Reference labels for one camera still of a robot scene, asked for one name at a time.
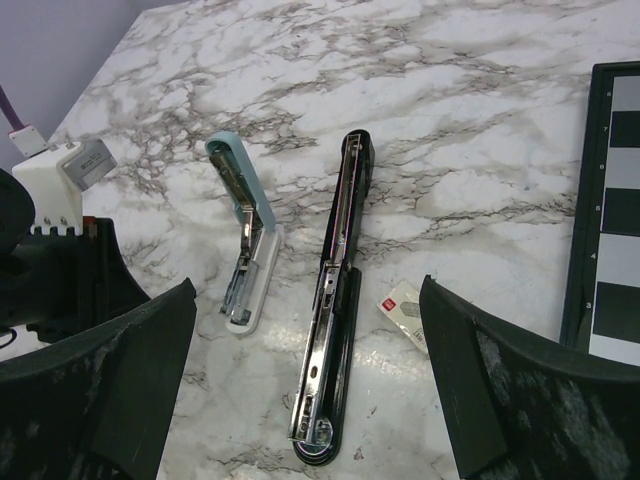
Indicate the small cardboard staple box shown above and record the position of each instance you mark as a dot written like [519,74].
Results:
[400,305]

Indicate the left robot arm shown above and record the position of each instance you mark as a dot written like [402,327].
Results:
[28,273]

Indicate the black and white chessboard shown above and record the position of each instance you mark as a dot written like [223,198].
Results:
[601,305]

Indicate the light blue stapler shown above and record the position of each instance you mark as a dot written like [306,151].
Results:
[260,235]

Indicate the black stapler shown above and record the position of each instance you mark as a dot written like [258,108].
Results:
[319,407]

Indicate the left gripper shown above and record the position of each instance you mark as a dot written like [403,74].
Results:
[96,284]

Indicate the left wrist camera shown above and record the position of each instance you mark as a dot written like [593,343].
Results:
[56,175]

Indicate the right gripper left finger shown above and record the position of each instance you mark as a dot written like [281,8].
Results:
[98,405]

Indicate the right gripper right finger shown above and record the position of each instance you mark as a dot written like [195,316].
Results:
[520,406]

